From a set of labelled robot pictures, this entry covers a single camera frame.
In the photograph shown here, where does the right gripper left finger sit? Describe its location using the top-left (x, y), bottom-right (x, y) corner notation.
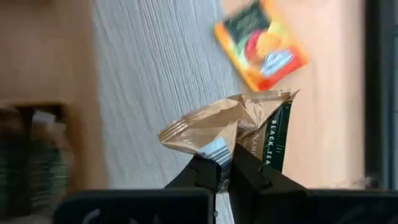
top-left (164, 154), bottom-right (224, 215)

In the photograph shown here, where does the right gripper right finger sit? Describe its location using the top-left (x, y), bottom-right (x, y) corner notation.
top-left (228, 142), bottom-right (309, 224)

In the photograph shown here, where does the grey woven placemat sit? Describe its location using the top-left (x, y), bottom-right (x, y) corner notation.
top-left (89, 0), bottom-right (251, 224)

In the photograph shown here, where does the orange mango tea packet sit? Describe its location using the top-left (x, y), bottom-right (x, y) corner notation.
top-left (213, 0), bottom-right (310, 93)

